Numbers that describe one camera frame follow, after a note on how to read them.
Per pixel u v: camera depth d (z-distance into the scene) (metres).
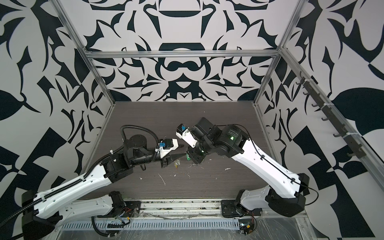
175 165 0.72
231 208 0.74
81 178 0.44
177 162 0.70
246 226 0.71
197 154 0.53
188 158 0.64
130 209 0.73
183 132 0.53
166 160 0.55
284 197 0.39
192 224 0.71
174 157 0.56
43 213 0.39
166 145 0.50
